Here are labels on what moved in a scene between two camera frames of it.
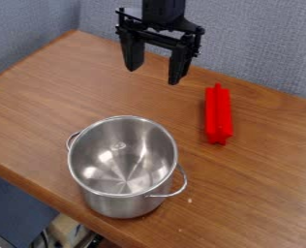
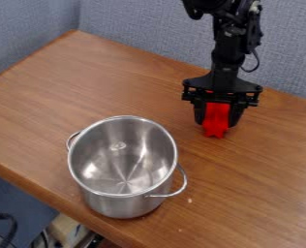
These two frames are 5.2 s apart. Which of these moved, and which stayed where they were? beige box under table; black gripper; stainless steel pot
Moved: black gripper
Stayed: stainless steel pot; beige box under table
